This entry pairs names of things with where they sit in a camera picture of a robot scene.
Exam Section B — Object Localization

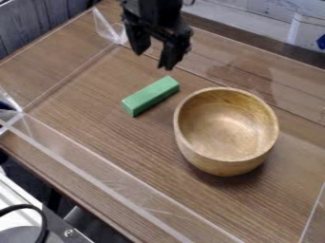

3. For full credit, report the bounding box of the green rectangular block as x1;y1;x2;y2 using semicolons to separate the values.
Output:
122;76;181;117

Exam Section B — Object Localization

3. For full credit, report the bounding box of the clear acrylic corner bracket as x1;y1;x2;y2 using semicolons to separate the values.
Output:
93;8;129;45

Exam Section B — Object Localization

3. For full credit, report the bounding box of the white container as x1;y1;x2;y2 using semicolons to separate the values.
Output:
288;9;325;53

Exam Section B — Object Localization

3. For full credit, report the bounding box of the black cable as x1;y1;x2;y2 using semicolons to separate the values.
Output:
0;204;50;243

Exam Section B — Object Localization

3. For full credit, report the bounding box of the clear acrylic front barrier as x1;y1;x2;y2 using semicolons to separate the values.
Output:
0;88;247;243

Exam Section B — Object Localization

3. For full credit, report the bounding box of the blue object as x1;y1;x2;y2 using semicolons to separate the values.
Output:
316;34;325;50

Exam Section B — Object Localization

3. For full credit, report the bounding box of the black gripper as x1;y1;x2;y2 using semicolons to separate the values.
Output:
121;0;193;71

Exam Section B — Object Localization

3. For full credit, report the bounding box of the grey metal bracket with screw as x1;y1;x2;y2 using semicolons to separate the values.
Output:
42;206;94;243

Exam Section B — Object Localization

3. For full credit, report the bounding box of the brown wooden bowl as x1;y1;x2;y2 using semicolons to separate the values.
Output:
173;87;280;177

